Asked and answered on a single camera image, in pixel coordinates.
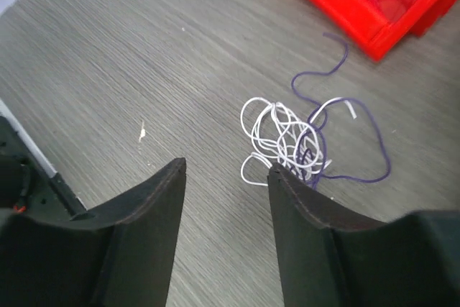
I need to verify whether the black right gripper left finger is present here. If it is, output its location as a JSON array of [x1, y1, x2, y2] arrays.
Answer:
[[1, 157, 186, 306]]

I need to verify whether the purple thin cable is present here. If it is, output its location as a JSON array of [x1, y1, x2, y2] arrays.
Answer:
[[290, 32, 392, 189]]

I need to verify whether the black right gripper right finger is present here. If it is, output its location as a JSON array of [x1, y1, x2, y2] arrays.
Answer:
[[267, 164, 459, 306]]

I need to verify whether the white cable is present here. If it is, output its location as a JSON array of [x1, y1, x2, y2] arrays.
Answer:
[[239, 96, 358, 185]]

